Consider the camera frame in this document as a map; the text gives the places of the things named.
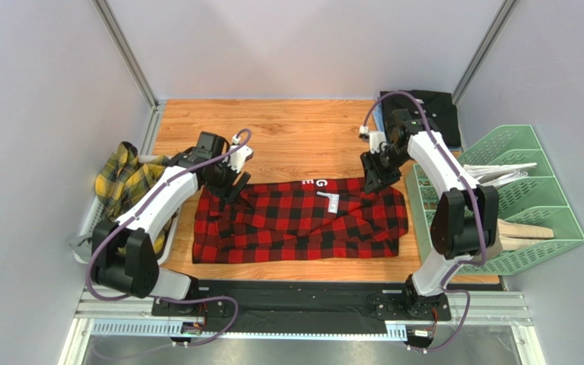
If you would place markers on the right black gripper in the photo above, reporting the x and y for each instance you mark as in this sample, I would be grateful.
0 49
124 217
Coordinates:
376 169

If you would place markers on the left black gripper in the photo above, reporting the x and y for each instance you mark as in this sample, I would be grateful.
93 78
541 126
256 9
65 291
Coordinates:
229 192

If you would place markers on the red black plaid shirt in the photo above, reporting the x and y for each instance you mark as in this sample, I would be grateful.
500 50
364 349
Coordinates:
300 220

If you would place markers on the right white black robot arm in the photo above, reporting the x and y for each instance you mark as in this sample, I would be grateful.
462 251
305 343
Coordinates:
464 225

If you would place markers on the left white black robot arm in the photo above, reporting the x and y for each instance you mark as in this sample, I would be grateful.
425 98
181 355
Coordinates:
123 257

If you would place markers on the white paper stack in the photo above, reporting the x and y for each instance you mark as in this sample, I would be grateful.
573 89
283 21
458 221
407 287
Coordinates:
499 175

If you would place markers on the folded blue shirt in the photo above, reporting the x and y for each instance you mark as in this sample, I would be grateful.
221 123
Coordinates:
378 119

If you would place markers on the folded black shirt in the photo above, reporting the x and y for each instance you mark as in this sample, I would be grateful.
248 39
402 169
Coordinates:
439 114

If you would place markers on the yellow plaid shirt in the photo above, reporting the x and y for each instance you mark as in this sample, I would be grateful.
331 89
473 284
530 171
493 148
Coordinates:
125 180

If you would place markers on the white plastic basket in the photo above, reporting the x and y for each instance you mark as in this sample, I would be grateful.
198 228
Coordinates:
95 214

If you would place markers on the wooden block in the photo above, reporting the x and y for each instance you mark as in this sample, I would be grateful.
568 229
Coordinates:
513 236

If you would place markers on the grey shirt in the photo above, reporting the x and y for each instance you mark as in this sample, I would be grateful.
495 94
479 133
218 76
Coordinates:
81 247

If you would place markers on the green file organizer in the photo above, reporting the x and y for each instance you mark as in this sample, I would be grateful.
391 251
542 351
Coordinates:
536 199

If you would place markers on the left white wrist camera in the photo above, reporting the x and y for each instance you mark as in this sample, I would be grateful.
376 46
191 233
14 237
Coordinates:
239 152

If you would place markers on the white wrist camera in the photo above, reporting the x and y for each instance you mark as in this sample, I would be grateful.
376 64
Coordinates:
376 139
239 152

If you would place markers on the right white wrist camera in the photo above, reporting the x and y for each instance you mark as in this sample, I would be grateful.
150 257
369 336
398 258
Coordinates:
376 139

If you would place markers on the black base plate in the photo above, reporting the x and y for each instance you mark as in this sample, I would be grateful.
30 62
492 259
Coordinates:
297 307

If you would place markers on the right aluminium corner post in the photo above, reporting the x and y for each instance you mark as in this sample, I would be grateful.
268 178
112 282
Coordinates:
501 18

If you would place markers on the aluminium corner post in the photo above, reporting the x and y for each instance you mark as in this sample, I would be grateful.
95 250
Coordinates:
114 28
501 18

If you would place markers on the aluminium rail frame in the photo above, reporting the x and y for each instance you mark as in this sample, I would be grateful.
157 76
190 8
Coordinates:
488 327

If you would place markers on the left aluminium corner post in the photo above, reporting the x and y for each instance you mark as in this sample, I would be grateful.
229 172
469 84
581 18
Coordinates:
114 28

